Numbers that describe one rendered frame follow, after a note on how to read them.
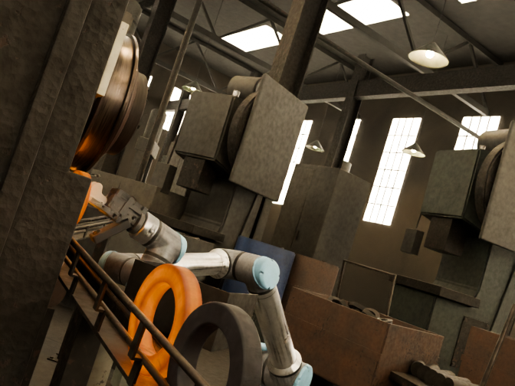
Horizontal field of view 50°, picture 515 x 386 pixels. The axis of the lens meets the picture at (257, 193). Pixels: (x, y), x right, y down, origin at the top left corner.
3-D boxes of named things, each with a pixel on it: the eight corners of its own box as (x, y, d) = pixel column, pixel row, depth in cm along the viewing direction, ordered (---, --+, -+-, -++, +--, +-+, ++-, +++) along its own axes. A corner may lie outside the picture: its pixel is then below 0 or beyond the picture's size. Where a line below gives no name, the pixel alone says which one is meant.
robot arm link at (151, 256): (132, 296, 169) (151, 260, 174) (158, 305, 163) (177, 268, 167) (113, 282, 162) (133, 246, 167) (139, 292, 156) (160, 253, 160)
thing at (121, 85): (78, 173, 149) (135, 13, 153) (41, 164, 188) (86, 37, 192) (100, 181, 152) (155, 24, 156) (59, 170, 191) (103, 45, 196)
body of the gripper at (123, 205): (109, 184, 161) (142, 207, 167) (93, 209, 159) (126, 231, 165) (119, 188, 155) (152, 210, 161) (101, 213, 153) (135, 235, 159)
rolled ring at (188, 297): (136, 378, 97) (119, 377, 95) (151, 276, 104) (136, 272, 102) (195, 377, 84) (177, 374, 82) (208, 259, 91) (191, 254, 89)
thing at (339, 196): (281, 319, 733) (325, 177, 751) (324, 338, 671) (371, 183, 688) (246, 312, 694) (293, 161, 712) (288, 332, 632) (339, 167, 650)
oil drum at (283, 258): (230, 337, 484) (260, 240, 492) (198, 318, 534) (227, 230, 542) (281, 347, 517) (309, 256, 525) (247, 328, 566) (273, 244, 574)
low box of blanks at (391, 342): (422, 421, 393) (447, 332, 399) (362, 419, 346) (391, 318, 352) (326, 372, 463) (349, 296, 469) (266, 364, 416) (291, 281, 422)
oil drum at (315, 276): (280, 348, 510) (309, 255, 518) (247, 328, 560) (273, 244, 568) (326, 357, 543) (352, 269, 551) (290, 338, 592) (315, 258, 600)
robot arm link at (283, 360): (285, 368, 256) (247, 242, 217) (318, 381, 246) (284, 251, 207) (267, 394, 246) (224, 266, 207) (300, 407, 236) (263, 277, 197)
